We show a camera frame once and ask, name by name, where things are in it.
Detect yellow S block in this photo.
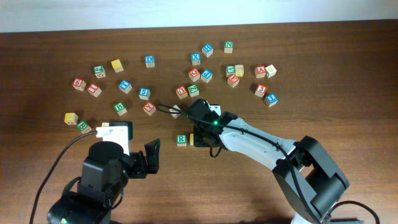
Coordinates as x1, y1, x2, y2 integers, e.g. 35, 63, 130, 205
190, 133, 194, 146

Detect green R letter block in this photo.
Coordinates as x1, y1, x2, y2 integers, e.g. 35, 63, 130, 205
177, 134, 187, 147

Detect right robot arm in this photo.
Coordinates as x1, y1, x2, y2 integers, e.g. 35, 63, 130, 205
187, 99, 349, 223

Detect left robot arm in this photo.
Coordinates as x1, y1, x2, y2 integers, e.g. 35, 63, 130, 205
47, 139, 160, 224

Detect white leaf picture block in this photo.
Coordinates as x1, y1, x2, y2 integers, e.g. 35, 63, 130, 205
169, 105, 181, 119

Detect green Z letter block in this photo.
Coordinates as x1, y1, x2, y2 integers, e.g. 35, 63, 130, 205
188, 84, 200, 97

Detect red Y letter block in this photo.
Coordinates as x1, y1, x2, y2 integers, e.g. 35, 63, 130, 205
142, 101, 156, 116

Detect red U letter block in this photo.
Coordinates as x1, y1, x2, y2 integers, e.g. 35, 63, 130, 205
176, 86, 188, 100

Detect blue P letter block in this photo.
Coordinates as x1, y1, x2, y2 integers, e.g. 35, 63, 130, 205
201, 69, 213, 83

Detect red E letter block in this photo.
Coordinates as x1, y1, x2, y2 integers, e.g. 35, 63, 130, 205
227, 74, 240, 88

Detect green B letter block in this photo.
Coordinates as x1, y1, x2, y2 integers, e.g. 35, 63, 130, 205
113, 102, 127, 116

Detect red Q letter block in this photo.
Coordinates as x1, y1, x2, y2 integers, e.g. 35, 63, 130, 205
188, 68, 201, 82

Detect blue 5 number block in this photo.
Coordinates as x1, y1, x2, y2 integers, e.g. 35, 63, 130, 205
139, 88, 150, 101

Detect green V letter block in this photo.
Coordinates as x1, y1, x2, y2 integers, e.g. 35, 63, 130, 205
226, 65, 236, 77

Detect yellow edged natural block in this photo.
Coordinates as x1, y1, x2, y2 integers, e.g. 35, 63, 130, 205
235, 65, 244, 77

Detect red 3 number block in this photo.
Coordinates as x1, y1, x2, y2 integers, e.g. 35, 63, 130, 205
254, 84, 267, 98

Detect green E letter block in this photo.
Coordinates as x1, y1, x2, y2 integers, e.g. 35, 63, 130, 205
76, 120, 91, 134

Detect blue 1 number block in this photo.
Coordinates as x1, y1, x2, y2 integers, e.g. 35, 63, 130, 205
264, 93, 279, 107

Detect blue T letter block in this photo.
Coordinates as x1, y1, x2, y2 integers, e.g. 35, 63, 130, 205
118, 80, 132, 94

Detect blue X letter block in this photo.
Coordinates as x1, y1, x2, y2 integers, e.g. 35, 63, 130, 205
191, 53, 201, 65

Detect red A letter block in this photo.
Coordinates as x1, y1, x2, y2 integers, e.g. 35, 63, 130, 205
254, 65, 266, 78

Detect blue H letter block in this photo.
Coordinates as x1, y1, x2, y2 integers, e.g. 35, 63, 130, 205
202, 44, 214, 57

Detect yellow W letter block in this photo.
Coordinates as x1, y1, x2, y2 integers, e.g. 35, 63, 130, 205
64, 113, 78, 125

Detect white picture block right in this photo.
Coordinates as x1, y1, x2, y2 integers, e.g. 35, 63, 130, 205
266, 65, 277, 78

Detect green N letter block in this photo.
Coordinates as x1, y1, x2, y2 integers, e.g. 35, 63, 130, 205
224, 41, 234, 54

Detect red I letter block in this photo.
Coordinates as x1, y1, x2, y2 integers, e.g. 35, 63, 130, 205
87, 83, 102, 97

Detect blue D letter block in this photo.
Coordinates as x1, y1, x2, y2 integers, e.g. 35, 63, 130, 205
144, 55, 155, 68

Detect plain yellow top block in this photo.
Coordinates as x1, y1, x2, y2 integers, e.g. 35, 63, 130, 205
111, 59, 124, 73

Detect green J letter block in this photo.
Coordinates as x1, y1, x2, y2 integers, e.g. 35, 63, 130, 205
93, 65, 106, 78

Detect red 6 number block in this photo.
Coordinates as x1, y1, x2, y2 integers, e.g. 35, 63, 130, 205
72, 78, 86, 91

